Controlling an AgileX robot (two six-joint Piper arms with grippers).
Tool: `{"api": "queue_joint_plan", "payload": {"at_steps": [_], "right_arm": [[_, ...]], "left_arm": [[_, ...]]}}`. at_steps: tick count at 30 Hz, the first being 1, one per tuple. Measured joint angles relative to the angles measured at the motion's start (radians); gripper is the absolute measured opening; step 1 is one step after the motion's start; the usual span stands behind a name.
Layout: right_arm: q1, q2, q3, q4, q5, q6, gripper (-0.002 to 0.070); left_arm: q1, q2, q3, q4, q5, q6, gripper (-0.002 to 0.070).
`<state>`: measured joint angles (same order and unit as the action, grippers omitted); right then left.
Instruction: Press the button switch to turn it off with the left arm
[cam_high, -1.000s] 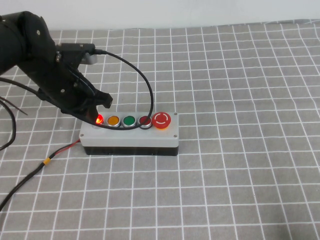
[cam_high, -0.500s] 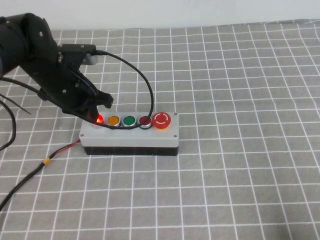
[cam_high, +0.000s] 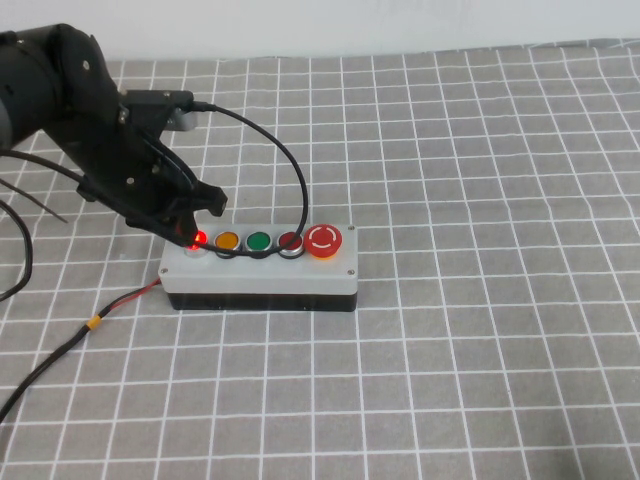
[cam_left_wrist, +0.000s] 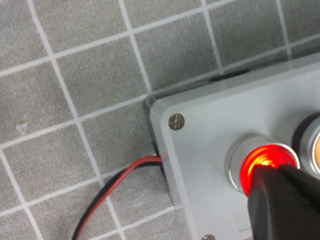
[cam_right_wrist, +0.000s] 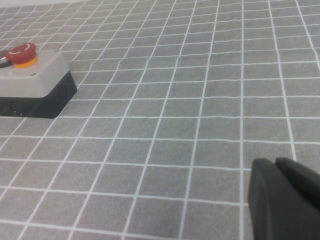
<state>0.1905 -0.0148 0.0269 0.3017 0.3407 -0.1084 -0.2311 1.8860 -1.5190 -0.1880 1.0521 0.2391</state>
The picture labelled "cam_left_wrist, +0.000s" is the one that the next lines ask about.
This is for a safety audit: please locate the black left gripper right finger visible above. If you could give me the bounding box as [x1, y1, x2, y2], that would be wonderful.
[277, 163, 320, 199]

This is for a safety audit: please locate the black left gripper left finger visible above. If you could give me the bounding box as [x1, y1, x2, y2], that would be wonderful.
[246, 164, 320, 240]

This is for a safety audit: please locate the lit red indicator button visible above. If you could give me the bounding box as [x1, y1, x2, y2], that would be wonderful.
[224, 134, 301, 198]

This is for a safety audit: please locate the yellow push button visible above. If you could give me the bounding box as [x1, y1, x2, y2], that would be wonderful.
[291, 112, 320, 181]

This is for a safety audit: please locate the grey black button box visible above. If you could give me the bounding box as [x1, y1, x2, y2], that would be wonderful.
[143, 52, 320, 240]

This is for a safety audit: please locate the grey white checked tablecloth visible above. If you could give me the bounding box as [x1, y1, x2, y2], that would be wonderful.
[0, 0, 320, 240]

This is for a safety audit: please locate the red and black wire pair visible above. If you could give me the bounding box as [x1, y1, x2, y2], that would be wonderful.
[71, 155, 166, 240]

